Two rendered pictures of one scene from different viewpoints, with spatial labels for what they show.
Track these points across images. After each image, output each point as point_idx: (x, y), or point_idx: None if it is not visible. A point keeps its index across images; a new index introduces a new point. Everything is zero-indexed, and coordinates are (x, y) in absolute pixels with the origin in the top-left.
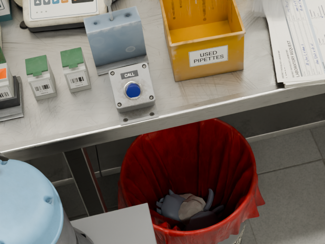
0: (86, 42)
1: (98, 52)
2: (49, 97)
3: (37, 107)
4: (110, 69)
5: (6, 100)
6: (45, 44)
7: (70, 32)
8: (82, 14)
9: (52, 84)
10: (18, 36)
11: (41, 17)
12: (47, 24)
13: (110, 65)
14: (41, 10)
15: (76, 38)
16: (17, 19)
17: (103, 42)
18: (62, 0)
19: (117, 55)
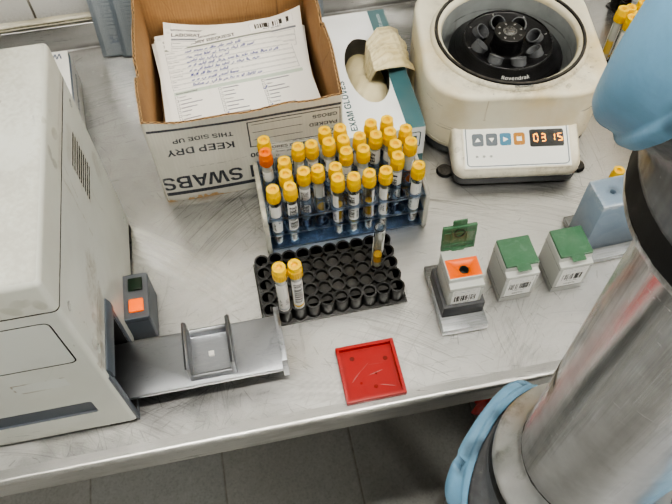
0: (550, 208)
1: (600, 233)
2: (518, 297)
3: (504, 313)
4: (605, 257)
5: (467, 305)
6: (485, 205)
7: (519, 189)
8: (548, 165)
9: (535, 281)
10: (439, 189)
11: (484, 164)
12: (490, 175)
13: (603, 250)
14: (483, 154)
15: (531, 199)
16: (429, 160)
17: (615, 220)
18: (515, 141)
19: (619, 237)
